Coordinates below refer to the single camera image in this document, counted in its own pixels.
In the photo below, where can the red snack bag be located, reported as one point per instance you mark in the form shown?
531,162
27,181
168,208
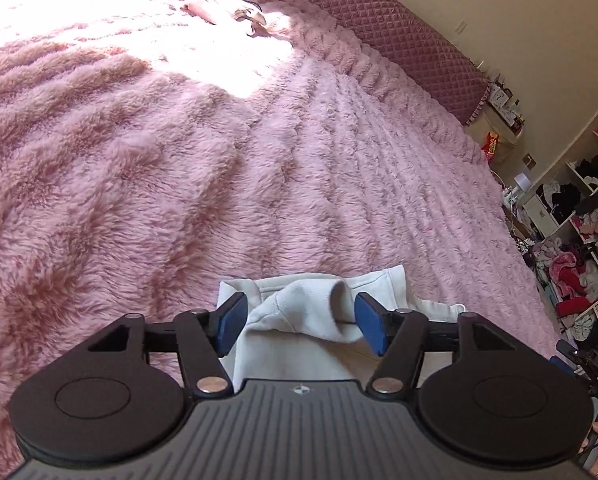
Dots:
490,146

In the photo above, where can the small white lamp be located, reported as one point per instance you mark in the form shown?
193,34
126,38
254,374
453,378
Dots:
521,180

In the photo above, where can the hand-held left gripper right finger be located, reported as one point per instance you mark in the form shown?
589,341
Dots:
371,320

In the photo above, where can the small pale pink cloth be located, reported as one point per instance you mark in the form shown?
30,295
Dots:
214,2

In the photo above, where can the white shelf unit with clothes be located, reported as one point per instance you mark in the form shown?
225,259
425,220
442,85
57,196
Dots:
579,240

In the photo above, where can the pink fluffy blanket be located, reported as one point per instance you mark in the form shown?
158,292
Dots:
179,160

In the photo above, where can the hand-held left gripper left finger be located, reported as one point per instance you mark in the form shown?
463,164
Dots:
229,320

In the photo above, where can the cluttered bedside table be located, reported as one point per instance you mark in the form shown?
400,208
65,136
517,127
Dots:
516,220

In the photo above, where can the cluttered headboard shelf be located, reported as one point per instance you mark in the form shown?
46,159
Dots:
504,105

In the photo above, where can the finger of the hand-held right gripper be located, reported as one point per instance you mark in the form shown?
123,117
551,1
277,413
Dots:
566,349
561,365

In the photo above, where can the pink quilted headboard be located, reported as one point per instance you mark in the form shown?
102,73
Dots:
404,35

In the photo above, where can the white printed sweatshirt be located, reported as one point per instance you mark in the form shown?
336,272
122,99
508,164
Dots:
299,310

